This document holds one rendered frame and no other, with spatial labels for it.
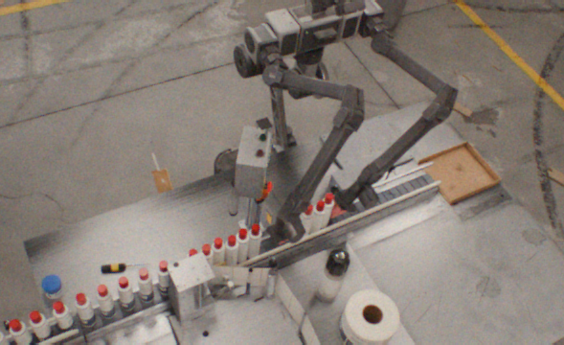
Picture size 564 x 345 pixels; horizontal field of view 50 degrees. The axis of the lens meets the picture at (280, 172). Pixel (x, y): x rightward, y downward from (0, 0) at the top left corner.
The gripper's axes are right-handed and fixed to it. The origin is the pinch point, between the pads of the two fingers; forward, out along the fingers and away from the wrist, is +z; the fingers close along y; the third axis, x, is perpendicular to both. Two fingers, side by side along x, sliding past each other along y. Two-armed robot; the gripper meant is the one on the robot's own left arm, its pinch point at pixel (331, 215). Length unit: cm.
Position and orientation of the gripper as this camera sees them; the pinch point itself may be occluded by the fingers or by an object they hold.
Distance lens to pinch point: 255.8
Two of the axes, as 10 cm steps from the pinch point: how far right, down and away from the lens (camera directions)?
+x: 6.3, 1.0, 7.7
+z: -6.1, 6.8, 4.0
